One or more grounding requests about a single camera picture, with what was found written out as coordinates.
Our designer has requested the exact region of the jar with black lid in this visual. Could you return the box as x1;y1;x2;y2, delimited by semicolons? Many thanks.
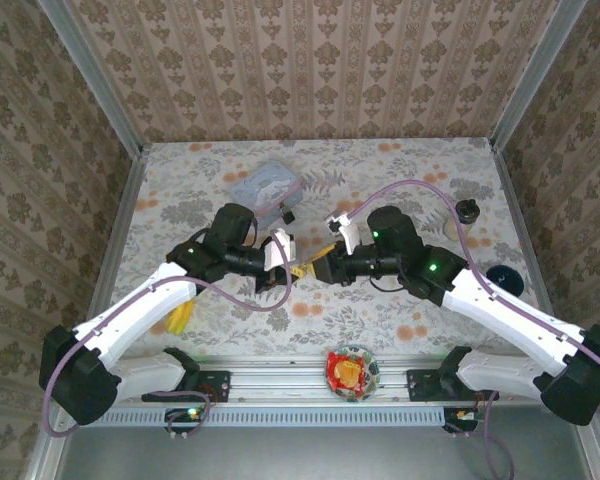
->
444;198;481;240

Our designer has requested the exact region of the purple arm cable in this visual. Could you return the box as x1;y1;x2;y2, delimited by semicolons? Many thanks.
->
342;179;600;480
42;234;295;439

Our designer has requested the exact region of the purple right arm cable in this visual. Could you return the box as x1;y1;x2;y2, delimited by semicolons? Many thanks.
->
342;179;600;480

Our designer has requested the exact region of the aluminium mounting rail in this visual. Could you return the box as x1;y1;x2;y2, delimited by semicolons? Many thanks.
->
114;355;546;404

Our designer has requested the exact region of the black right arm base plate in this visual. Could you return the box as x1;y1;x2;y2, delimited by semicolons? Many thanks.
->
406;368;499;404

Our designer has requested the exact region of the aluminium side rail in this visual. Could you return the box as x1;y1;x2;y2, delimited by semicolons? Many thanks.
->
87;147;151;321
489;139;554;316

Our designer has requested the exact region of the red yellow snack packet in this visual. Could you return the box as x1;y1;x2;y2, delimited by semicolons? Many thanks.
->
327;351;366;391

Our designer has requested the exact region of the dark blue cup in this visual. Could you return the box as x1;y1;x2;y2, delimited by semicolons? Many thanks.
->
484;264;526;296

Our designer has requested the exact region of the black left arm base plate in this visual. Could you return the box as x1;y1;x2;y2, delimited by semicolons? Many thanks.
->
142;368;232;404

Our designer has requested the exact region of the aluminium corner post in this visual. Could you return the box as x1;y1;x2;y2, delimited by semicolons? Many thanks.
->
489;0;589;151
38;0;146;156

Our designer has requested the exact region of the patterned ceramic bowl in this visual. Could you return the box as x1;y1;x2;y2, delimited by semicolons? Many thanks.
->
324;344;381;404

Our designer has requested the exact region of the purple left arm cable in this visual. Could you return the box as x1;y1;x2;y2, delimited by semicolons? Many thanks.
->
42;234;295;439

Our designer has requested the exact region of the grey slotted cable duct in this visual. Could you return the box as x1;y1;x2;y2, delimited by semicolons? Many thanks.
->
97;405;444;427

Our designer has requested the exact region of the small control board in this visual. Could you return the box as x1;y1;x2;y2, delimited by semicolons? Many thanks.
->
165;407;206;435
443;407;480;434

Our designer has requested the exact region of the yellow toy banana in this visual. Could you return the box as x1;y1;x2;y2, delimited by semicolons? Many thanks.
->
163;297;197;336

